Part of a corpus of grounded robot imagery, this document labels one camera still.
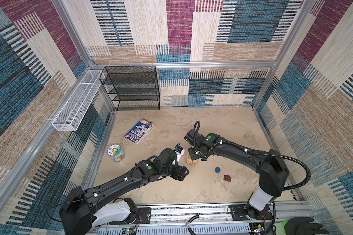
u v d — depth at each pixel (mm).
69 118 703
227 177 840
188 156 760
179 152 689
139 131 1026
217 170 877
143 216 732
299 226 696
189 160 874
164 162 587
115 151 873
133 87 1082
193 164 873
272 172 438
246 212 658
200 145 612
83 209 397
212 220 728
